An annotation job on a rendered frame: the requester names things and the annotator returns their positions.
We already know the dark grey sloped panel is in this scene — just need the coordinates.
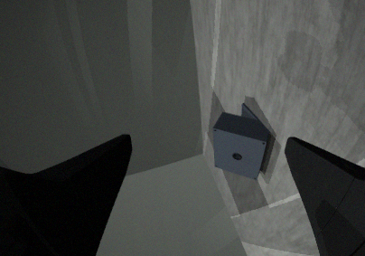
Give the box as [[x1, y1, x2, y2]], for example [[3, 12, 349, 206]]
[[212, 103, 269, 181]]

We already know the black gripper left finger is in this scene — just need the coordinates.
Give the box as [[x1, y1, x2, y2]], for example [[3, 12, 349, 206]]
[[0, 134, 132, 256]]

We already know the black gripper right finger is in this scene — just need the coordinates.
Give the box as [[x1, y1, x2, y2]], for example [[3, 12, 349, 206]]
[[285, 137, 365, 256]]

